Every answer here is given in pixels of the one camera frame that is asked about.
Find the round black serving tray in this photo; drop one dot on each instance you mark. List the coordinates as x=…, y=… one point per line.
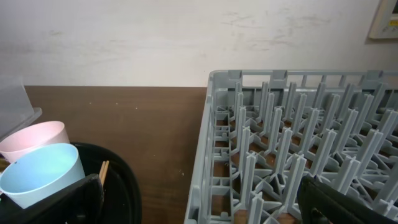
x=122, y=198

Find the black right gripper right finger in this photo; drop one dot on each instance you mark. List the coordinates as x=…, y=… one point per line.
x=319, y=203

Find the wooden chopstick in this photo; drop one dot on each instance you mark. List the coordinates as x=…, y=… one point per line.
x=101, y=170
x=105, y=172

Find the clear plastic waste container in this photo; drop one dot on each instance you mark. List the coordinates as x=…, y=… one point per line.
x=16, y=110

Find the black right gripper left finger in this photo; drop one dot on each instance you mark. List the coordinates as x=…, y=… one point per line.
x=80, y=202

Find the light blue plastic cup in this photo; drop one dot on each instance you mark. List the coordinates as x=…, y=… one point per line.
x=41, y=173

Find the pink plastic cup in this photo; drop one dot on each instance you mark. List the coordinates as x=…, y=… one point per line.
x=30, y=138

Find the beige wall panel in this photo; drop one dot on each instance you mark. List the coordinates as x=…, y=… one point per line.
x=384, y=25

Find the grey dishwasher rack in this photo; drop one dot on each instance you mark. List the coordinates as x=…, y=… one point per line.
x=263, y=130

